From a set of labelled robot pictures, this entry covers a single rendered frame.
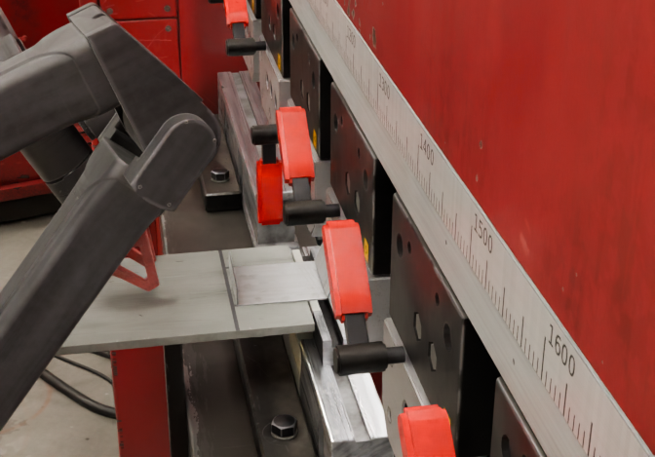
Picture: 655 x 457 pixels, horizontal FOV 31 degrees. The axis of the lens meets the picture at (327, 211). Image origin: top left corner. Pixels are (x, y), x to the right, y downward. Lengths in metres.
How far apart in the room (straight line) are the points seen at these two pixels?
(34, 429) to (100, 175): 2.00
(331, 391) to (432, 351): 0.53
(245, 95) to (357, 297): 1.26
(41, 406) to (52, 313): 2.02
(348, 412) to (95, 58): 0.47
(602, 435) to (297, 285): 0.88
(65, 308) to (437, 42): 0.41
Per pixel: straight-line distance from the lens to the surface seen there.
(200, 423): 1.31
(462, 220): 0.58
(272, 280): 1.31
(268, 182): 1.07
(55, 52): 0.85
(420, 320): 0.67
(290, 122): 0.90
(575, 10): 0.43
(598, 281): 0.42
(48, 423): 2.87
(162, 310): 1.26
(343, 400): 1.17
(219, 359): 1.41
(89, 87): 0.84
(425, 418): 0.56
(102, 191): 0.88
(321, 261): 1.32
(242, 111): 1.87
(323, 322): 1.23
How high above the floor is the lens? 1.63
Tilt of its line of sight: 26 degrees down
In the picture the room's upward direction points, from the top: straight up
